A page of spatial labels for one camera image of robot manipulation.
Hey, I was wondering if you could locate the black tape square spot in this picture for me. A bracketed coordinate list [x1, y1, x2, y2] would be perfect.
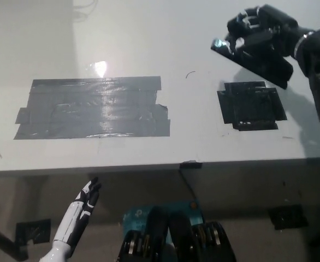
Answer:
[216, 81, 288, 132]

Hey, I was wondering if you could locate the black tape floor mark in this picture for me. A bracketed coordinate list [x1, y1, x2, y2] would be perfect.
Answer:
[15, 218, 52, 246]
[267, 204, 310, 230]

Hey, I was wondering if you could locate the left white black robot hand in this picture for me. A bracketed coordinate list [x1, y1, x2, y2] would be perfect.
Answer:
[52, 177, 103, 251]

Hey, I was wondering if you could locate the black teal robot torso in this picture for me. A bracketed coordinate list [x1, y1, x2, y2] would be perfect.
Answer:
[118, 200, 237, 262]

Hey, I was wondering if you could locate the thin black cable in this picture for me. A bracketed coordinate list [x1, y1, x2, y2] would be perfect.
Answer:
[178, 168, 198, 201]

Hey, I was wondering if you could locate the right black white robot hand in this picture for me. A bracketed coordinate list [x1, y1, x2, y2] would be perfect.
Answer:
[225, 3, 300, 57]

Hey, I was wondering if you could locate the large grey duct tape patch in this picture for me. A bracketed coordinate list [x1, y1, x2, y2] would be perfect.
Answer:
[13, 76, 171, 140]

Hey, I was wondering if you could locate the dark table leg bar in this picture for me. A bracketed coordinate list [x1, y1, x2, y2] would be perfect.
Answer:
[0, 221, 30, 262]

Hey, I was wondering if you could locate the black rectangular box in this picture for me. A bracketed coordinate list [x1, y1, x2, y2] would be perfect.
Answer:
[210, 31, 294, 90]

